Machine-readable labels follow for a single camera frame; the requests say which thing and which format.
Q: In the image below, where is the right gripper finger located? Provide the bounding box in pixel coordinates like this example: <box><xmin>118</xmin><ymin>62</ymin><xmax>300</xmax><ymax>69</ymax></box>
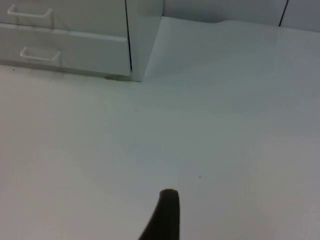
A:
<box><xmin>137</xmin><ymin>188</ymin><xmax>181</xmax><ymax>240</ymax></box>

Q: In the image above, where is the small grey chest of drawers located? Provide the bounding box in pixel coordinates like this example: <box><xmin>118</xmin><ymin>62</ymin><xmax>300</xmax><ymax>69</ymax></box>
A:
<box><xmin>0</xmin><ymin>0</ymin><xmax>165</xmax><ymax>83</ymax></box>

